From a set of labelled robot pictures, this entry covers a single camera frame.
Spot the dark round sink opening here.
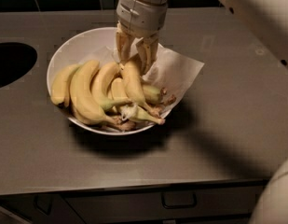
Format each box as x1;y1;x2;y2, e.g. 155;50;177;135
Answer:
0;42;37;88

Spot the middle yellow banana green stem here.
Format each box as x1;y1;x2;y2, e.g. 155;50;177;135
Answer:
90;62;130;111

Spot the white ceramic bowl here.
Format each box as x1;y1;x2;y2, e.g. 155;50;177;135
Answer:
47;28;176;135

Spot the large curved yellow banana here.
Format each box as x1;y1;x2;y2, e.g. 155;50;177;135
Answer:
70;60;135;132

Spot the lower banana with torn stem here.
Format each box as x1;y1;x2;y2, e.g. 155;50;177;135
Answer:
110;77;165;125

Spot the black drawer handle centre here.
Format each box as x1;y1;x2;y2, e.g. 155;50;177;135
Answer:
161;190;197;209

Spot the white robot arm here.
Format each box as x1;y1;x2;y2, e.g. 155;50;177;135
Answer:
116;0;288;224

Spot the black cabinet handle left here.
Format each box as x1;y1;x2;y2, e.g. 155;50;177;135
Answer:
34;194;53;216

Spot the white crumpled paper sheet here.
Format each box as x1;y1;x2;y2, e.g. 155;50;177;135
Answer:
112;37;205;107

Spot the grey cabinet drawer front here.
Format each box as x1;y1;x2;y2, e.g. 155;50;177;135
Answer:
65;186;263;224

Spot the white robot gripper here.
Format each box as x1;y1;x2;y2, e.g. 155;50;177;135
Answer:
116;0;168;75

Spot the greenish banana behind right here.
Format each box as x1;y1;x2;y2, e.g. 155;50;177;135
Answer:
143;84;167;105

